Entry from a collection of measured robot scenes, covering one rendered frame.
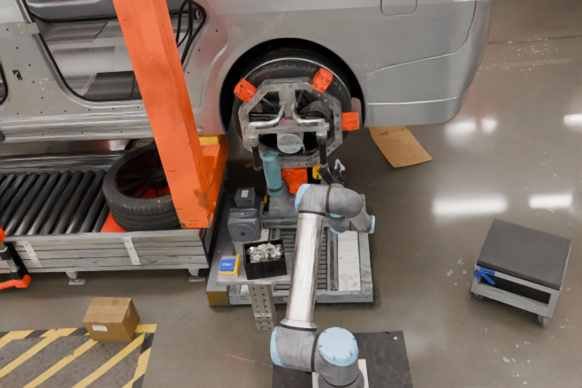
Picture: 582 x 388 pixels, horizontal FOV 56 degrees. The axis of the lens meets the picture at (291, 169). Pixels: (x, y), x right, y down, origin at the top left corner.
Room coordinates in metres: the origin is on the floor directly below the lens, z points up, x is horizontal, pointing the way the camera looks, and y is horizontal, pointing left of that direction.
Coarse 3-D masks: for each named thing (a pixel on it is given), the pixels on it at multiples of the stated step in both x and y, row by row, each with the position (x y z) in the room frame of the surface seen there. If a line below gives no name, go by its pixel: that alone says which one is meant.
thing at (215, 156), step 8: (224, 136) 2.73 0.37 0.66; (224, 144) 2.69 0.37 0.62; (208, 152) 2.55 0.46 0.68; (216, 152) 2.54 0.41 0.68; (224, 152) 2.65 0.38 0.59; (208, 160) 2.38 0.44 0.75; (216, 160) 2.46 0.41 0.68; (224, 160) 2.62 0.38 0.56; (208, 168) 2.35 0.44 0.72; (216, 168) 2.41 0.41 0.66; (224, 168) 2.58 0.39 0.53; (208, 176) 2.32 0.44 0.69; (216, 176) 2.38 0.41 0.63; (216, 184) 2.35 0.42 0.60; (216, 192) 2.31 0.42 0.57; (216, 200) 2.28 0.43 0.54
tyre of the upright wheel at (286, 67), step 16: (288, 48) 2.71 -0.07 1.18; (304, 48) 2.71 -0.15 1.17; (256, 64) 2.66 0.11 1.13; (272, 64) 2.57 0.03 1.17; (288, 64) 2.53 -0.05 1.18; (304, 64) 2.53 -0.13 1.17; (320, 64) 2.58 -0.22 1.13; (336, 64) 2.70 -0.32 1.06; (240, 80) 2.71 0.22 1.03; (256, 80) 2.54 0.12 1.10; (336, 80) 2.52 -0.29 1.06; (336, 96) 2.49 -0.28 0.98; (240, 128) 2.56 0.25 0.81
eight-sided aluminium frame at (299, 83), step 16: (272, 80) 2.50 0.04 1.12; (288, 80) 2.48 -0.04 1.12; (304, 80) 2.46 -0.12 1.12; (256, 96) 2.46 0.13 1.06; (320, 96) 2.42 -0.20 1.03; (240, 112) 2.47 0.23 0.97; (336, 112) 2.41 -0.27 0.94; (336, 128) 2.41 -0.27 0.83; (336, 144) 2.41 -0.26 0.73; (288, 160) 2.46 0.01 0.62; (304, 160) 2.44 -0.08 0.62
